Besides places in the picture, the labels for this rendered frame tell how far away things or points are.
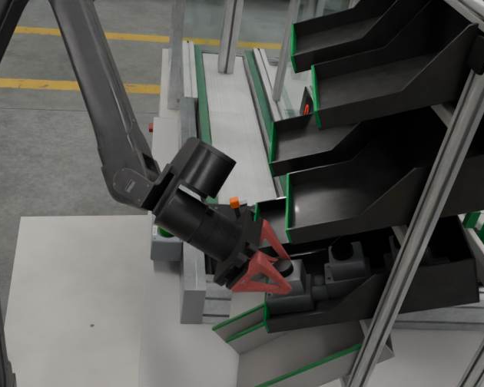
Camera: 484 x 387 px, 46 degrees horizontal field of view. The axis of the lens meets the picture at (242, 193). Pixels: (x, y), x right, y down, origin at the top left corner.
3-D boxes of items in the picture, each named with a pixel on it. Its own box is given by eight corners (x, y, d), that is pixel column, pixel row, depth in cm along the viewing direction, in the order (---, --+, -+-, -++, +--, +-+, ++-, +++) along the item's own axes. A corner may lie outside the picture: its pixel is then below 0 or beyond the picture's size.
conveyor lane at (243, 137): (207, 307, 126) (213, 274, 121) (195, 124, 195) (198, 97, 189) (332, 311, 131) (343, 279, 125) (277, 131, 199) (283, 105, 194)
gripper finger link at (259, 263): (306, 253, 80) (250, 219, 78) (303, 289, 75) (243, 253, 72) (277, 280, 84) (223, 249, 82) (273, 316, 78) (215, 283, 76)
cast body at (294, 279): (270, 315, 82) (256, 279, 78) (273, 293, 85) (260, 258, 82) (329, 309, 79) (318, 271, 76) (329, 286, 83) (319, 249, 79)
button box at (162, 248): (150, 260, 130) (151, 239, 127) (152, 205, 147) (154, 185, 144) (180, 262, 131) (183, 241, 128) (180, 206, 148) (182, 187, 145)
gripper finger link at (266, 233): (306, 243, 82) (252, 210, 80) (304, 277, 76) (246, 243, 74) (278, 269, 86) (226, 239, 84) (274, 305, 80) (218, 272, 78)
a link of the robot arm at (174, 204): (146, 216, 78) (147, 223, 72) (172, 173, 78) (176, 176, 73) (189, 241, 80) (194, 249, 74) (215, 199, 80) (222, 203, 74)
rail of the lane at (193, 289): (180, 323, 121) (184, 286, 115) (177, 123, 194) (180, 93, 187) (206, 324, 122) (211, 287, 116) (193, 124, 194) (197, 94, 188)
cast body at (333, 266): (329, 299, 81) (319, 262, 77) (328, 278, 84) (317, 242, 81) (389, 289, 79) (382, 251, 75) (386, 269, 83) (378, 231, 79)
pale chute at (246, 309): (227, 344, 102) (211, 329, 101) (233, 292, 113) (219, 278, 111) (366, 281, 92) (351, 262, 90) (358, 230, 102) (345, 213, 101)
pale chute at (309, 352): (233, 420, 90) (217, 405, 88) (240, 354, 101) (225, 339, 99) (396, 357, 79) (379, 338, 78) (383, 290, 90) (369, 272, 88)
